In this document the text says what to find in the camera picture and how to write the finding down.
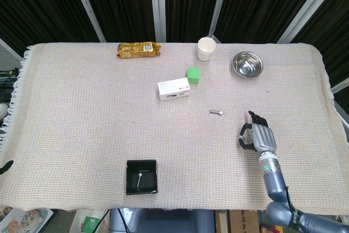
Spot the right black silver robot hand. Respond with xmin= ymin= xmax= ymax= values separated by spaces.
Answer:
xmin=238 ymin=110 xmax=278 ymax=154

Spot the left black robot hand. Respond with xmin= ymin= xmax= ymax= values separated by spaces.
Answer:
xmin=0 ymin=160 xmax=14 ymax=175

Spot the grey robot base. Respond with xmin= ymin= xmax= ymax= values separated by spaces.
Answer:
xmin=109 ymin=208 xmax=216 ymax=233

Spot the illustrated children's picture box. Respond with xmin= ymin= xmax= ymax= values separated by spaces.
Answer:
xmin=0 ymin=207 xmax=55 ymax=233

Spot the stainless steel bowl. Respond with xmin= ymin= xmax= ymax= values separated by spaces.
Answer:
xmin=232 ymin=51 xmax=264 ymax=78

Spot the beige woven tablecloth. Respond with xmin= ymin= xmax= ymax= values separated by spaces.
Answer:
xmin=0 ymin=42 xmax=345 ymax=216

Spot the brown cardboard carton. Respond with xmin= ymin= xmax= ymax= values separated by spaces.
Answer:
xmin=215 ymin=210 xmax=260 ymax=233

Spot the green cube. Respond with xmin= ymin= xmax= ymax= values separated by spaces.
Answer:
xmin=186 ymin=67 xmax=201 ymax=85

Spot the white stapler box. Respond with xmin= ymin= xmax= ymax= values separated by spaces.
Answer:
xmin=157 ymin=77 xmax=191 ymax=102

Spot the white paper cup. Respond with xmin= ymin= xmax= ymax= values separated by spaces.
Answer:
xmin=197 ymin=37 xmax=216 ymax=62

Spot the green packet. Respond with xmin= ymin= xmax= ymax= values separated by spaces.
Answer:
xmin=82 ymin=216 xmax=102 ymax=233

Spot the black cardboard box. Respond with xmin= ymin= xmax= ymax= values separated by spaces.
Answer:
xmin=125 ymin=159 xmax=159 ymax=196

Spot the gold cookie package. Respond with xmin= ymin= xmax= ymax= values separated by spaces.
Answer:
xmin=117 ymin=41 xmax=162 ymax=59

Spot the black floor cable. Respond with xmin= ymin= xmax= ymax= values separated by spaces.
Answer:
xmin=117 ymin=208 xmax=129 ymax=233

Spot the grey metal frame post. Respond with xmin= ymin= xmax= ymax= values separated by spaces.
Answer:
xmin=67 ymin=0 xmax=107 ymax=43
xmin=277 ymin=0 xmax=340 ymax=44
xmin=149 ymin=0 xmax=167 ymax=43
xmin=208 ymin=0 xmax=232 ymax=44

